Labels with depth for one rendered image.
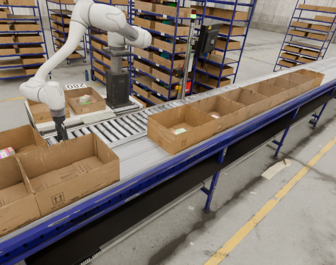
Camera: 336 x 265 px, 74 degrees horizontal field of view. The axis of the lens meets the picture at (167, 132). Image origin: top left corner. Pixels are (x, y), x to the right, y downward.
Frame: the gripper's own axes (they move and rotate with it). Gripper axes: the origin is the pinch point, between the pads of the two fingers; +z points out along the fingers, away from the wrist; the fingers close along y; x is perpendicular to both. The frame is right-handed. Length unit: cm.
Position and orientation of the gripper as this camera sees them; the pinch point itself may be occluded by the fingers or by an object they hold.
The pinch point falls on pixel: (63, 141)
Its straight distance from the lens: 168.7
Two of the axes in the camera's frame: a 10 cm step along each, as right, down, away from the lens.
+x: -7.5, 2.9, -6.0
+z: -1.0, 8.4, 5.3
